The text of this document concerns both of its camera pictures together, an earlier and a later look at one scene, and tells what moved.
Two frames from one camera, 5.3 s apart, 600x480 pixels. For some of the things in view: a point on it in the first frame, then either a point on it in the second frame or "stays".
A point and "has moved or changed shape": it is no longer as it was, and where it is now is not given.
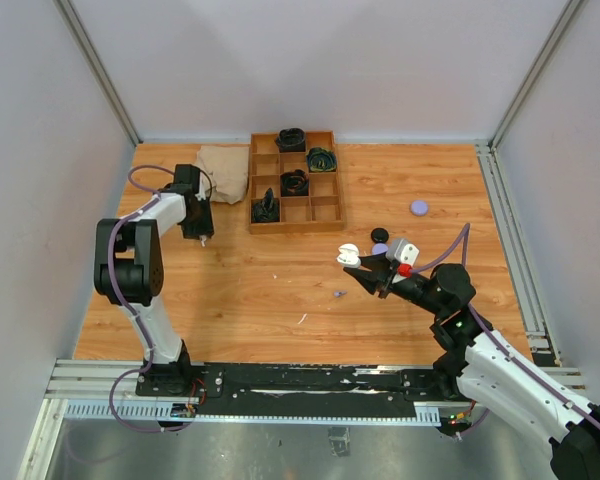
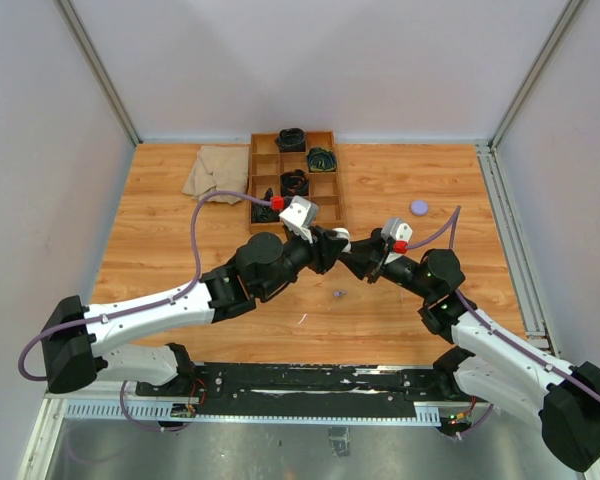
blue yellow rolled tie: (321, 160) stays
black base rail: (299, 390) stays
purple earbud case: (419, 207) stays
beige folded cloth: (228, 171) stays
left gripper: (205, 228) to (325, 249)
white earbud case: (348, 256) has moved or changed shape
